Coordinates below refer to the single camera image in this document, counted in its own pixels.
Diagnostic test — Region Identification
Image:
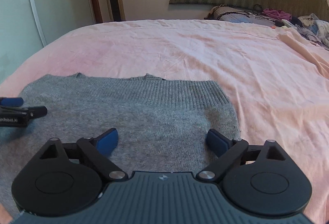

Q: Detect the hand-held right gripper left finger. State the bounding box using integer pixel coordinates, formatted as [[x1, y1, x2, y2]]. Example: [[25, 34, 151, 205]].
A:
[[38, 128, 129, 184]]

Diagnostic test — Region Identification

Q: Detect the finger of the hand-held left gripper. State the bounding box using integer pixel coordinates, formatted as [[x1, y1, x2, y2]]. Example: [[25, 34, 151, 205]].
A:
[[0, 97, 24, 107], [0, 106, 48, 119]]

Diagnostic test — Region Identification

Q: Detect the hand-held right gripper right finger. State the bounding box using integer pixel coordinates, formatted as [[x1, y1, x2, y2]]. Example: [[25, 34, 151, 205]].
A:
[[196, 128, 287, 184]]

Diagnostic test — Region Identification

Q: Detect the grey sweater with navy sleeves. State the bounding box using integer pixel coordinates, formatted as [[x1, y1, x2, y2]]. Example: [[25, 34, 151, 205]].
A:
[[0, 73, 241, 217]]

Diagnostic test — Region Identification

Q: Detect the pile of light clothes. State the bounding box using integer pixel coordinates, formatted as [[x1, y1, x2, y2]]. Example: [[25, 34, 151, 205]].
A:
[[297, 13, 329, 50]]

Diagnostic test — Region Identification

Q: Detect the pink bed sheet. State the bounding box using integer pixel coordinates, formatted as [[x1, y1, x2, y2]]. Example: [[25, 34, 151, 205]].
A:
[[0, 19, 329, 224]]

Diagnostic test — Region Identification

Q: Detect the white flowered wardrobe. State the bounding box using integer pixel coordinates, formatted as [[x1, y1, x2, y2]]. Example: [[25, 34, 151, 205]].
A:
[[0, 0, 96, 84]]

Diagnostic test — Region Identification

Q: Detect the grey pillow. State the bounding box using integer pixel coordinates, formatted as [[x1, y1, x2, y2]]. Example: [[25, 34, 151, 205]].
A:
[[204, 6, 259, 24]]

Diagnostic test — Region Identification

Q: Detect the purple cloth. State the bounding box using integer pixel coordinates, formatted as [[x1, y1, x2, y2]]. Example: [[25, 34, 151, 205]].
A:
[[262, 8, 293, 22]]

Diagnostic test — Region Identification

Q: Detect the pillow with black cable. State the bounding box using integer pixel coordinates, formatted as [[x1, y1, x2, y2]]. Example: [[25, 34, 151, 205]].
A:
[[217, 4, 274, 22]]

